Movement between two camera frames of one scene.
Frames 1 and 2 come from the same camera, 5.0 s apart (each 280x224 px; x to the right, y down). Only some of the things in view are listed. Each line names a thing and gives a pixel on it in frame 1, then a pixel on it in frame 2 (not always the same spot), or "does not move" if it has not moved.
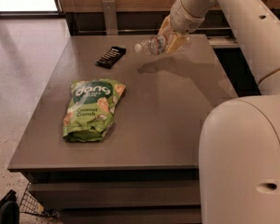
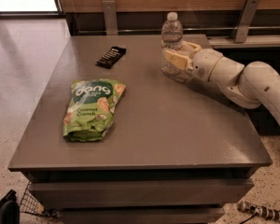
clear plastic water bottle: [149, 46] to [172, 38]
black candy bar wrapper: [111, 57] does not move
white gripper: [186, 20] to [205, 64]
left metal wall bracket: [110, 17] does not move
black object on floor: [7, 210] does not move
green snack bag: [90, 111] does not move
